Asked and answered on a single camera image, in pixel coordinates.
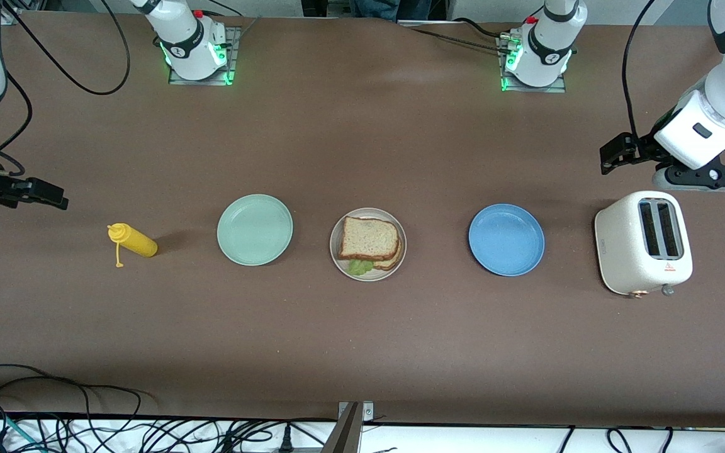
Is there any yellow squeeze bottle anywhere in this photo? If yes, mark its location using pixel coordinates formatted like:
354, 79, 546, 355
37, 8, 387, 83
107, 223, 159, 269

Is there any brown bread slice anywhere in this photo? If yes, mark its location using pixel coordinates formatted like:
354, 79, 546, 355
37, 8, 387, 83
336, 216, 400, 262
372, 234, 405, 272

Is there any blue plate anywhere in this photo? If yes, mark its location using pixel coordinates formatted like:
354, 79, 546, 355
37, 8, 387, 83
468, 203, 546, 277

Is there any mint green plate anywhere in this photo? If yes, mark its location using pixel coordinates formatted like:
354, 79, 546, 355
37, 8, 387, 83
216, 194, 294, 267

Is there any beige plate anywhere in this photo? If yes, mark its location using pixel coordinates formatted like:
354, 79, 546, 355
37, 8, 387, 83
329, 208, 407, 282

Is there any white toaster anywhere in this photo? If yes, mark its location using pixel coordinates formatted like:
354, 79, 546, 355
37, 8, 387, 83
594, 191, 695, 298

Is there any person in dark trousers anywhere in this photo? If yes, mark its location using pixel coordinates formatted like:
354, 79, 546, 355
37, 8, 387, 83
303, 0, 448, 21

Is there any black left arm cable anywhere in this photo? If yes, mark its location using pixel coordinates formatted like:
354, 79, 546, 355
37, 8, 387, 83
621, 0, 658, 144

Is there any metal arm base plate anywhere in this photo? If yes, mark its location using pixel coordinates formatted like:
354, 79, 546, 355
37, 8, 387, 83
167, 26, 242, 87
497, 35, 568, 94

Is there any long thin black cable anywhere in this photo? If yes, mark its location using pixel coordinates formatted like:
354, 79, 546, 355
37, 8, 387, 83
0, 364, 91, 432
0, 376, 144, 416

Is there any black braided base cable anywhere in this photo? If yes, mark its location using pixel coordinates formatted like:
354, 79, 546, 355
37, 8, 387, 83
397, 18, 514, 54

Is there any teal cable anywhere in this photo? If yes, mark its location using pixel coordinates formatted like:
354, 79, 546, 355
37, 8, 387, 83
0, 409, 45, 453

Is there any grey metal bracket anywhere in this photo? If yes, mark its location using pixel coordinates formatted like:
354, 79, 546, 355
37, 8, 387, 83
322, 401, 376, 453

